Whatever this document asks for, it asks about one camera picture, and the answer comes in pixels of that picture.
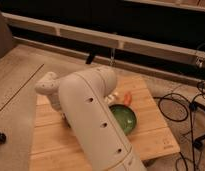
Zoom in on white shelf rail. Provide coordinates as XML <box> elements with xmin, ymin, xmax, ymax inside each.
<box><xmin>2</xmin><ymin>12</ymin><xmax>205</xmax><ymax>68</ymax></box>

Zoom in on black object on floor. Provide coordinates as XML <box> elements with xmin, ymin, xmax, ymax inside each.
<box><xmin>0</xmin><ymin>132</ymin><xmax>6</xmax><ymax>144</ymax></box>

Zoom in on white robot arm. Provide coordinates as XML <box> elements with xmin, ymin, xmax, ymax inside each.
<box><xmin>35</xmin><ymin>66</ymin><xmax>147</xmax><ymax>171</ymax></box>

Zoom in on black floor cables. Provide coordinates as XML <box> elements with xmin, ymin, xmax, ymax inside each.
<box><xmin>153</xmin><ymin>79</ymin><xmax>205</xmax><ymax>171</ymax></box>

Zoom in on black bracket on rail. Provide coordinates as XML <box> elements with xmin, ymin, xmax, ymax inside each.
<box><xmin>85</xmin><ymin>53</ymin><xmax>96</xmax><ymax>65</ymax></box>

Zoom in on orange carrot toy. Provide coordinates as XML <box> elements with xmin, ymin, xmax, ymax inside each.
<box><xmin>124</xmin><ymin>92</ymin><xmax>132</xmax><ymax>106</ymax></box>

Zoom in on green bowl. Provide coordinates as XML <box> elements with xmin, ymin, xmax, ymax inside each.
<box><xmin>110</xmin><ymin>104</ymin><xmax>137</xmax><ymax>135</ymax></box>

